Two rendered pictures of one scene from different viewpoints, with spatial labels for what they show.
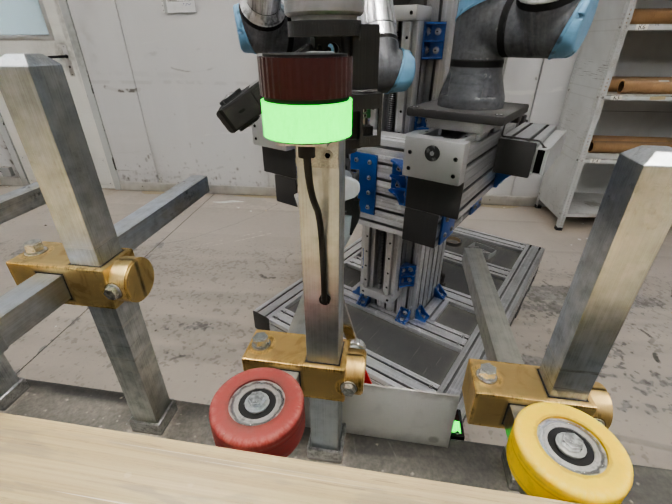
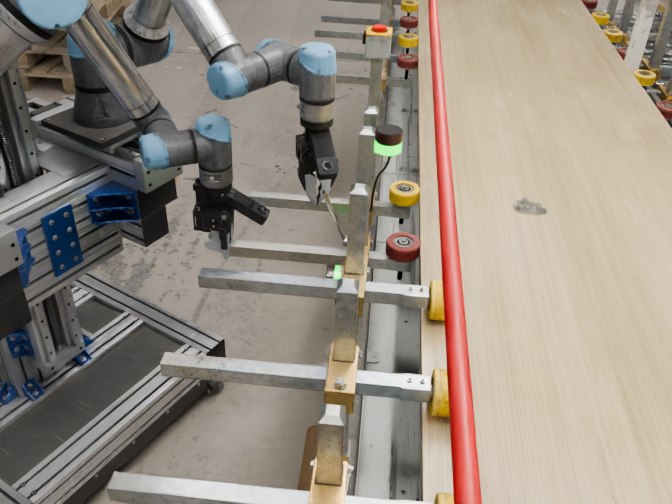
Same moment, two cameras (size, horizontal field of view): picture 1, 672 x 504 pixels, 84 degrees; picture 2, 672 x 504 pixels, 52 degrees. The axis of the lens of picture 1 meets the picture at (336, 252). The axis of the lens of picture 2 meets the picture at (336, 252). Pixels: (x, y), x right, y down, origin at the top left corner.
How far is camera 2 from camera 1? 1.59 m
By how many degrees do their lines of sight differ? 77
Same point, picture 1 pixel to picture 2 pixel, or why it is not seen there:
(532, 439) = (405, 193)
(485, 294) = (302, 198)
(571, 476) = (415, 190)
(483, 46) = not seen: hidden behind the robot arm
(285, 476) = (426, 235)
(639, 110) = not seen: outside the picture
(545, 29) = (160, 49)
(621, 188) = (371, 121)
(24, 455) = not seen: hidden behind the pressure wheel
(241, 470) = (427, 243)
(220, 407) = (408, 248)
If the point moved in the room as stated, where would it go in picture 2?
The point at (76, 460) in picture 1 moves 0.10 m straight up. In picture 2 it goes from (433, 276) to (438, 238)
